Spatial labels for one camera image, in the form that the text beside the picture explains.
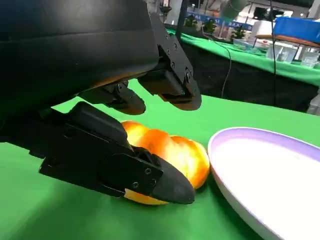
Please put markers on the brown wooden board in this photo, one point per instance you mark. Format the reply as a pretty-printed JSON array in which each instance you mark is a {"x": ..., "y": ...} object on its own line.
[{"x": 287, "y": 38}]

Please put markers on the orange and white bread roll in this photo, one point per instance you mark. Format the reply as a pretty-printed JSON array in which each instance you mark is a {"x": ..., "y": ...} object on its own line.
[{"x": 175, "y": 160}]

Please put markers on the blue plastic bin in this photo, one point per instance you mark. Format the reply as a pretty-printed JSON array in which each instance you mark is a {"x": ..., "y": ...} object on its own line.
[{"x": 297, "y": 27}]

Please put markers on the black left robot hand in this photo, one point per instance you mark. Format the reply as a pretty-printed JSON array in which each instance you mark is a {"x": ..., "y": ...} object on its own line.
[{"x": 75, "y": 50}]

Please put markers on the green table cloth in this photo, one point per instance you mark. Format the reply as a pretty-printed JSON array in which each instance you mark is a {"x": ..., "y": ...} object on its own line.
[
  {"x": 250, "y": 57},
  {"x": 75, "y": 215}
]

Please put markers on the lilac plate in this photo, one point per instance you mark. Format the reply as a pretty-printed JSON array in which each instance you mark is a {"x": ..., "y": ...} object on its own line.
[{"x": 262, "y": 175}]

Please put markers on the clear plastic container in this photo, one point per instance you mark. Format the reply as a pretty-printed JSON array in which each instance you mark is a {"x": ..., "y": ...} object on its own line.
[
  {"x": 281, "y": 52},
  {"x": 310, "y": 58}
]

